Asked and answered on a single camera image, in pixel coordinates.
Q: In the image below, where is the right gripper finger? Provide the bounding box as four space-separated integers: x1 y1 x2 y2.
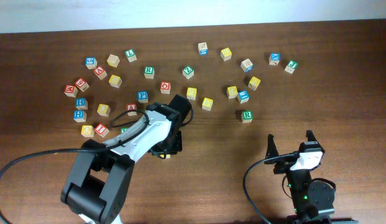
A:
305 130 318 144
265 134 279 159

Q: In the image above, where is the yellow C block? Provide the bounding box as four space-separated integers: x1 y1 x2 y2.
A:
159 153 171 159

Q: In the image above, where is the green V block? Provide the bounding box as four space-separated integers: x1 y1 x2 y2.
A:
120 128 128 134

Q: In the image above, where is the blue P block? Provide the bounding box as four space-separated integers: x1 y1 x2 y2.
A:
138 91 149 103

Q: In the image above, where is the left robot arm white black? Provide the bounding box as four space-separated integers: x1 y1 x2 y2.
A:
60 95 192 223

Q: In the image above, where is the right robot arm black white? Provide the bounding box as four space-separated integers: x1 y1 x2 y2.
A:
265 130 358 223

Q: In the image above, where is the green R block lower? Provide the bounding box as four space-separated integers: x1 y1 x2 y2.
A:
241 111 253 123

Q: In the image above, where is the green r block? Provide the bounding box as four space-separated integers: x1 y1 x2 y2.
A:
144 67 155 79
241 111 253 123

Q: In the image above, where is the yellow block centre right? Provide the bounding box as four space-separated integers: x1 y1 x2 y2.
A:
202 97 214 111

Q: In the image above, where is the red A block lower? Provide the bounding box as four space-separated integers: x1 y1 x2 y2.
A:
126 103 138 116

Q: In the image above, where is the red a block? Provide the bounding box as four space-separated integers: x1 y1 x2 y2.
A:
126 103 138 116
93 66 107 80

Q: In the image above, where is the red O block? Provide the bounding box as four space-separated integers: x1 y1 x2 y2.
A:
160 82 171 94

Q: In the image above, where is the blue block right centre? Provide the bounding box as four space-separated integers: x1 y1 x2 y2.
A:
237 90 250 104

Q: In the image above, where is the green J block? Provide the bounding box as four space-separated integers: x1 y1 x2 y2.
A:
285 60 299 74

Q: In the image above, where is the yellow block beside blue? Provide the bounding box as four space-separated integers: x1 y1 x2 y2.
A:
227 86 238 99

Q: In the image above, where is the red I block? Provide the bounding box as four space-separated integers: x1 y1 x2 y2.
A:
94 123 110 138

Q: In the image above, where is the green Z block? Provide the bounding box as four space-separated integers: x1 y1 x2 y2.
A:
182 66 194 79

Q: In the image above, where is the green R block upper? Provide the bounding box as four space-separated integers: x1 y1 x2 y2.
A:
144 67 155 79

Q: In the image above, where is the yellow block left middle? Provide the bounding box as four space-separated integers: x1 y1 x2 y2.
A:
97 104 111 117

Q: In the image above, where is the blue X block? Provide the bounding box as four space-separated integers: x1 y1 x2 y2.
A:
269 52 281 65

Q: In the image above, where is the yellow block near A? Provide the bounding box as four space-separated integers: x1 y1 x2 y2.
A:
108 75 122 88

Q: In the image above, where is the yellow block bottom left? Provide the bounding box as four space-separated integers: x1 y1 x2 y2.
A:
81 125 95 138

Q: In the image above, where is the wood block orange picture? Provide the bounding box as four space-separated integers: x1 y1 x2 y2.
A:
240 58 253 72

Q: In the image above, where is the blue H block lower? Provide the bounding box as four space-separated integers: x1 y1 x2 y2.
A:
73 110 87 123

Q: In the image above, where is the blue h block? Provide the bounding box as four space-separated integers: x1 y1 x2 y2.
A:
75 98 88 110
73 110 87 123

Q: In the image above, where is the green L block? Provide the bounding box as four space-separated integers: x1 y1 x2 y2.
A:
125 49 137 62

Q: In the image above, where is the blue H block upper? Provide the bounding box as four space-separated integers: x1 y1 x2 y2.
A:
75 98 88 110

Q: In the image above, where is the wood block blue side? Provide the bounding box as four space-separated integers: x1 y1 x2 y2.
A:
198 42 209 55

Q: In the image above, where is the plain wood yellow block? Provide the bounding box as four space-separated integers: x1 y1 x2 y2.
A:
107 54 120 68

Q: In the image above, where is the red A block upper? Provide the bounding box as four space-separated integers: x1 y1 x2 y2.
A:
93 66 107 80

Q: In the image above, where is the yellow block top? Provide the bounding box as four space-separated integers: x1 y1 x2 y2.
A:
220 47 232 61

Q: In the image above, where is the red 6 block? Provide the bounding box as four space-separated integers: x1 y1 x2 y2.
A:
75 78 89 92

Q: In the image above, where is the blue block top left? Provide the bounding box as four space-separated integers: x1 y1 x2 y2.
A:
85 57 98 70

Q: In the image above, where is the red M block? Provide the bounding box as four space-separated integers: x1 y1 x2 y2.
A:
64 85 78 98

